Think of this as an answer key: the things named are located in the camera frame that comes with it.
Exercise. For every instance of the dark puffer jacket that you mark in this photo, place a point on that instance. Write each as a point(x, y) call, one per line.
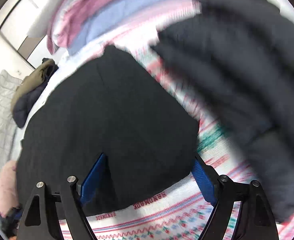
point(239, 55)

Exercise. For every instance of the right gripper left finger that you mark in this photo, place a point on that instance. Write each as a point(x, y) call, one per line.
point(40, 220)

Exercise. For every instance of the black garment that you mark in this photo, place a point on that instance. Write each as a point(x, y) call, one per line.
point(112, 106)

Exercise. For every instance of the pink and white bedding pile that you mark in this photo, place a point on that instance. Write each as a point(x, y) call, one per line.
point(72, 24)

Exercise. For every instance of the pink floral folded quilt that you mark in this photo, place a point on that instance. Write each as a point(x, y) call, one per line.
point(8, 188)

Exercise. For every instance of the patterned knit-print bed sheet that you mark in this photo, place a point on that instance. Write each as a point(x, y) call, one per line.
point(179, 212)

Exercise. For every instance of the white sliding-door wardrobe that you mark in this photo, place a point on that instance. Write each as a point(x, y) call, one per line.
point(15, 27)

